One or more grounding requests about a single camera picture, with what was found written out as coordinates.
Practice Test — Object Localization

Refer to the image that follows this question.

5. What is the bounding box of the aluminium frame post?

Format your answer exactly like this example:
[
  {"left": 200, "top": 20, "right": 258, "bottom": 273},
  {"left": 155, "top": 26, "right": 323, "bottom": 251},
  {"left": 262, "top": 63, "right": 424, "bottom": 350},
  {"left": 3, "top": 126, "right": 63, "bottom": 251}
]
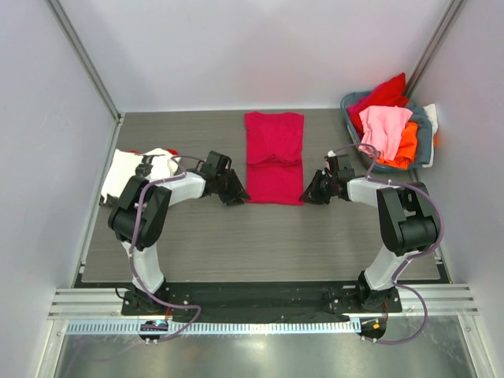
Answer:
[
  {"left": 45, "top": 0, "right": 124, "bottom": 124},
  {"left": 405, "top": 0, "right": 467, "bottom": 98}
]

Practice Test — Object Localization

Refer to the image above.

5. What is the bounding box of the crimson t shirt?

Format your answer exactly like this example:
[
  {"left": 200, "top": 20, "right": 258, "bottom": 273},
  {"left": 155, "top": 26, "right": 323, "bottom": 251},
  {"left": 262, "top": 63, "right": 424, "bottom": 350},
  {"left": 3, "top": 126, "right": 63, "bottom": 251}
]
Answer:
[{"left": 244, "top": 112, "right": 305, "bottom": 206}]

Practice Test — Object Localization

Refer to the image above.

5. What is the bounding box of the orange t shirt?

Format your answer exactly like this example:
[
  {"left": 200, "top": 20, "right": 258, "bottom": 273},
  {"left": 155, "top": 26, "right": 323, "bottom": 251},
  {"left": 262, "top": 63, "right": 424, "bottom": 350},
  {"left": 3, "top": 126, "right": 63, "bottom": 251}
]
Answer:
[{"left": 377, "top": 121, "right": 418, "bottom": 169}]

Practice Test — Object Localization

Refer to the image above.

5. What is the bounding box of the pink t shirt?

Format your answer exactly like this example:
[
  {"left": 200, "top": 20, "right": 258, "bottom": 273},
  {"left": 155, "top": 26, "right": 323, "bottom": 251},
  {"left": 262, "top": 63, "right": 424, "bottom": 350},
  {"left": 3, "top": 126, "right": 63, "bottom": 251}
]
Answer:
[{"left": 358, "top": 106, "right": 413, "bottom": 161}]

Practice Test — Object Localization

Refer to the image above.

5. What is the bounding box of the right aluminium frame post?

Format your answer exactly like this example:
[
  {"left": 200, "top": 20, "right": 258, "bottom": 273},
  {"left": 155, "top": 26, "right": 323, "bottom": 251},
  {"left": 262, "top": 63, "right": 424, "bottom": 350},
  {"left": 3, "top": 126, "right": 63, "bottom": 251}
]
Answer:
[{"left": 405, "top": 0, "right": 467, "bottom": 98}]

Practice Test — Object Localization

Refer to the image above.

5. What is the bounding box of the white cloth in basket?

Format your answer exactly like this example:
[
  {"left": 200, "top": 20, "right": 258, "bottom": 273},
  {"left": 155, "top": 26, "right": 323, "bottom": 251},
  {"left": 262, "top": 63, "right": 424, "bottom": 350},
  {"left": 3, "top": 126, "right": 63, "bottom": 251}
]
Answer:
[{"left": 423, "top": 103, "right": 439, "bottom": 135}]

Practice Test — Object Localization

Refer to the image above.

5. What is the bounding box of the folded white t shirt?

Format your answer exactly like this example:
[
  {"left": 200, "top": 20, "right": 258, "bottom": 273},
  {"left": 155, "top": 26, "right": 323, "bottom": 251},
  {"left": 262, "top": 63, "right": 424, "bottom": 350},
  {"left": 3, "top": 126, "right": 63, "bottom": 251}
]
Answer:
[{"left": 99, "top": 148, "right": 181, "bottom": 206}]

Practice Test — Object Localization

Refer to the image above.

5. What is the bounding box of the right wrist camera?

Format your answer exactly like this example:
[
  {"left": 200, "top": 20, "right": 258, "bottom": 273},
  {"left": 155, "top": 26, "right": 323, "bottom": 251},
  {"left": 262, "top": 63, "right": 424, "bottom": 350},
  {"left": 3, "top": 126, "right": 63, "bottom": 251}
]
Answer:
[{"left": 324, "top": 150, "right": 338, "bottom": 169}]

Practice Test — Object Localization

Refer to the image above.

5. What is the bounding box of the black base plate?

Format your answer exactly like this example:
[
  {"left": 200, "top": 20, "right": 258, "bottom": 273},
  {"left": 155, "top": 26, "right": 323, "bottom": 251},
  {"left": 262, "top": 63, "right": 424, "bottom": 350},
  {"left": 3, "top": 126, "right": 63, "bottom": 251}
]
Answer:
[{"left": 121, "top": 280, "right": 402, "bottom": 321}]

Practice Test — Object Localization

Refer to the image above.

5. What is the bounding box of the red t shirt in basket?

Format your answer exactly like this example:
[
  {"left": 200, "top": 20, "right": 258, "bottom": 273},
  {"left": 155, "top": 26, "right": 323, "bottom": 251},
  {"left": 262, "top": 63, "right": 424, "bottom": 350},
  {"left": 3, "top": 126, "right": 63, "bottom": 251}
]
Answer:
[{"left": 347, "top": 72, "right": 409, "bottom": 138}]

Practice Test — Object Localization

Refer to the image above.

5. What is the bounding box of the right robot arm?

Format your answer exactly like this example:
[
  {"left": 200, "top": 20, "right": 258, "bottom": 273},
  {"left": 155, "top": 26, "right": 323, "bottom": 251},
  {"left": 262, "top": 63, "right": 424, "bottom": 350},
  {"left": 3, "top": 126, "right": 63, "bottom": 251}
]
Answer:
[{"left": 299, "top": 154, "right": 442, "bottom": 312}]

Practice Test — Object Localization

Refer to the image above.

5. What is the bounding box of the slotted cable duct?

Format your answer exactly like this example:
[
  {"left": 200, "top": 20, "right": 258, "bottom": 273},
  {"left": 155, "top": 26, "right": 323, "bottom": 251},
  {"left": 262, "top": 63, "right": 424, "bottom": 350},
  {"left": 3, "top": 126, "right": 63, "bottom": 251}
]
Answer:
[{"left": 66, "top": 318, "right": 361, "bottom": 336}]

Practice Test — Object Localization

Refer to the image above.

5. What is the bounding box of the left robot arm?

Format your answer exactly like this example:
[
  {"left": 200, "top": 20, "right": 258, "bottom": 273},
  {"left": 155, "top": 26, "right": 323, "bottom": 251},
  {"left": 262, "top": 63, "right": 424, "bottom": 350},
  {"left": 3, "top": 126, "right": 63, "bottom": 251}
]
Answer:
[{"left": 108, "top": 150, "right": 250, "bottom": 315}]

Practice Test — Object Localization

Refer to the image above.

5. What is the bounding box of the left aluminium frame post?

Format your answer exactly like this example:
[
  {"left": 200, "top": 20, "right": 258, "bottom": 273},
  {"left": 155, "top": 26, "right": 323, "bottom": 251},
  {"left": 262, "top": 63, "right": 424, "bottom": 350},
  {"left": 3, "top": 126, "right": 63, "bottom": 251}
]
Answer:
[{"left": 45, "top": 0, "right": 124, "bottom": 124}]

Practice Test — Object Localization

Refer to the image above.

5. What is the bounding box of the blue laundry basket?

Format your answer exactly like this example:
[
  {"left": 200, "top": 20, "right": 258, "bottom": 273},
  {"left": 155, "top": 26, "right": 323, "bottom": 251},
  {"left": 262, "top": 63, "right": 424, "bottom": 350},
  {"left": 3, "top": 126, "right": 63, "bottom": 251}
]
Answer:
[{"left": 340, "top": 91, "right": 434, "bottom": 174}]

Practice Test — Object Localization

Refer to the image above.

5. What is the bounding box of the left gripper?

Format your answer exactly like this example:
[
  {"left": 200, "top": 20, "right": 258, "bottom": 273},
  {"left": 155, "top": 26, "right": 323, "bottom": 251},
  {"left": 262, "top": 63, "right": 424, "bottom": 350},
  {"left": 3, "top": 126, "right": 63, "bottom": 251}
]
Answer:
[{"left": 216, "top": 169, "right": 250, "bottom": 206}]

